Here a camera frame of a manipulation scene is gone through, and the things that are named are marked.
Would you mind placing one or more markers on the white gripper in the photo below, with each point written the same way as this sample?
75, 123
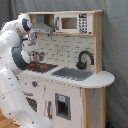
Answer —
30, 43

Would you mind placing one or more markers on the small metal pot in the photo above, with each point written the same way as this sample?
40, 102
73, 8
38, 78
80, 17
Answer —
40, 56

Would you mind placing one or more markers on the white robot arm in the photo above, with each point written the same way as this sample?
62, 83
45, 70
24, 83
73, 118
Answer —
14, 60

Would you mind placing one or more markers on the wooden toy kitchen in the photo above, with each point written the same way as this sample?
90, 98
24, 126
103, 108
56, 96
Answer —
87, 97

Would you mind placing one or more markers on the grey toy range hood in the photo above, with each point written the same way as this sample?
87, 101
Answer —
41, 23

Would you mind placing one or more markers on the black toy stovetop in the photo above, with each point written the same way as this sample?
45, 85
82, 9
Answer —
41, 67

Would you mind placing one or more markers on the right red stove knob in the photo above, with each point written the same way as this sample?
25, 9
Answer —
34, 83

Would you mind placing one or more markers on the toy microwave oven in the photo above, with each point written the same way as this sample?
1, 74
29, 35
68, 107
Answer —
74, 23

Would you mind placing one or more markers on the toy oven door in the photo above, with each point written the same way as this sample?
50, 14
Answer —
31, 100

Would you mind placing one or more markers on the grey toy sink basin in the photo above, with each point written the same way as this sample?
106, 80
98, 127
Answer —
73, 74

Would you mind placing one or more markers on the black toy faucet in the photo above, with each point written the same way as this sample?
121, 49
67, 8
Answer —
82, 64

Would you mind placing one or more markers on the grey toy ice dispenser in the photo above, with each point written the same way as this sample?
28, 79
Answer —
63, 108

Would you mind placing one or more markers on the grey cabinet door handle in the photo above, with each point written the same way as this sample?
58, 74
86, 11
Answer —
49, 110

